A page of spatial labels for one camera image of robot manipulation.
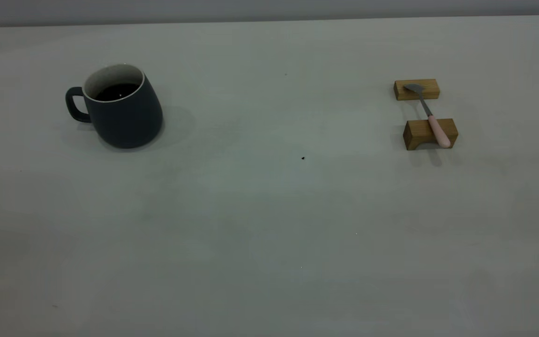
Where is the arched wooden block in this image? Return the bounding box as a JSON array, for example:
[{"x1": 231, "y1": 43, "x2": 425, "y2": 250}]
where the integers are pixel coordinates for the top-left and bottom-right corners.
[{"x1": 403, "y1": 118, "x2": 459, "y2": 151}]

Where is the dark grey ceramic mug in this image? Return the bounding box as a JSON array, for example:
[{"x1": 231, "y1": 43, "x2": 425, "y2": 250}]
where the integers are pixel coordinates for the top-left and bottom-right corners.
[{"x1": 66, "y1": 64, "x2": 164, "y2": 149}]

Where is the pink handled metal spoon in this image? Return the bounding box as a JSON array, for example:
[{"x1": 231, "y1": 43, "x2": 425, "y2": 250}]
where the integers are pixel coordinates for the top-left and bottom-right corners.
[{"x1": 403, "y1": 83, "x2": 452, "y2": 149}]

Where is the flat rectangular wooden block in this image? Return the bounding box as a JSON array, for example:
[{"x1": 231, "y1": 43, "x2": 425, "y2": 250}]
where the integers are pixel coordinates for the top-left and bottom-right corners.
[{"x1": 394, "y1": 79, "x2": 440, "y2": 101}]

